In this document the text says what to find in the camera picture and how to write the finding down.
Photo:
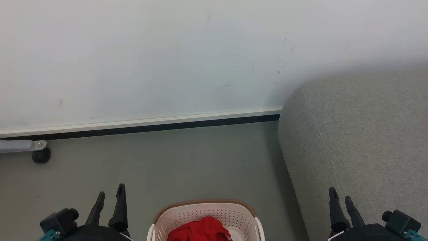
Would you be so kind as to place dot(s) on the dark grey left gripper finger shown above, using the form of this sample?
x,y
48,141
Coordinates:
x,y
119,211
96,209

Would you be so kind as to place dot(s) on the black caster wheel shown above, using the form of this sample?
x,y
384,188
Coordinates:
x,y
41,156

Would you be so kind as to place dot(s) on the teal camera connector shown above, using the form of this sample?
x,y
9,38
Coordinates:
x,y
413,235
50,236

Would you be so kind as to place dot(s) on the grey metal frame leg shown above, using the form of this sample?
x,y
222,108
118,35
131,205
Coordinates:
x,y
18,146

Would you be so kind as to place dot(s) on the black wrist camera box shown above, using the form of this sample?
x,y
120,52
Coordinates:
x,y
399,221
60,219

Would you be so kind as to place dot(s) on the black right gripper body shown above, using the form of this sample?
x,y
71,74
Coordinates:
x,y
364,233

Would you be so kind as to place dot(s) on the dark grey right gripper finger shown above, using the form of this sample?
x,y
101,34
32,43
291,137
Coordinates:
x,y
354,212
337,211

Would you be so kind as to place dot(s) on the white and black baseboard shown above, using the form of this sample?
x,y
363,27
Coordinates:
x,y
140,124

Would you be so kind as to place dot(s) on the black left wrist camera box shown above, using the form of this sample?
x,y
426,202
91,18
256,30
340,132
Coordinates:
x,y
60,219

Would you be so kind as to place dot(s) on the red garment with white trim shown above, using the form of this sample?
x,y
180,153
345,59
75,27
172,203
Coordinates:
x,y
200,231

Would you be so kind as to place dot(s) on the grey fabric sofa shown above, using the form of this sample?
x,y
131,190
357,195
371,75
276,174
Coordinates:
x,y
364,134

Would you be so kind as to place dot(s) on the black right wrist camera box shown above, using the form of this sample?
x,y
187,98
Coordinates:
x,y
399,221

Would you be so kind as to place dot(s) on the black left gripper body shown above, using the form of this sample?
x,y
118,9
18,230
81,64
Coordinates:
x,y
93,234

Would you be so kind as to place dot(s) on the teal right camera connector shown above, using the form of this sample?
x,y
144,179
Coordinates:
x,y
413,235

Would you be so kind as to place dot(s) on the cream perforated laundry basket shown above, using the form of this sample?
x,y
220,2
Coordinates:
x,y
207,211

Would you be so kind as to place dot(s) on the teal left camera connector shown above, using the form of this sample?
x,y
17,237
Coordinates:
x,y
50,236

